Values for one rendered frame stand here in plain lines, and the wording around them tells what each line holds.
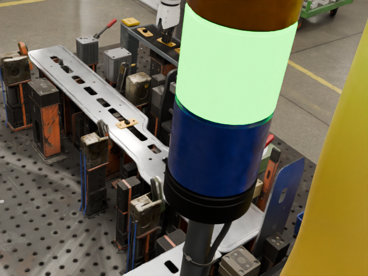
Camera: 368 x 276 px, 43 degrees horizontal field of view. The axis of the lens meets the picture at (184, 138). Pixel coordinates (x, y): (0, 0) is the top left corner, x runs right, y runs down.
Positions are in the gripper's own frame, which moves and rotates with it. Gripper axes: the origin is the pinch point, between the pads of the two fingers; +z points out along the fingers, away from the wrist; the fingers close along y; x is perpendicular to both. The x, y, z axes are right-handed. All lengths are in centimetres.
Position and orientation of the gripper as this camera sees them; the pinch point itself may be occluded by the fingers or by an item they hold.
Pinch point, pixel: (166, 37)
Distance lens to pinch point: 205.3
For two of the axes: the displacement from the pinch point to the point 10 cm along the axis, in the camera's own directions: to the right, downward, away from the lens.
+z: -1.0, 8.0, 5.9
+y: -6.5, 3.9, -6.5
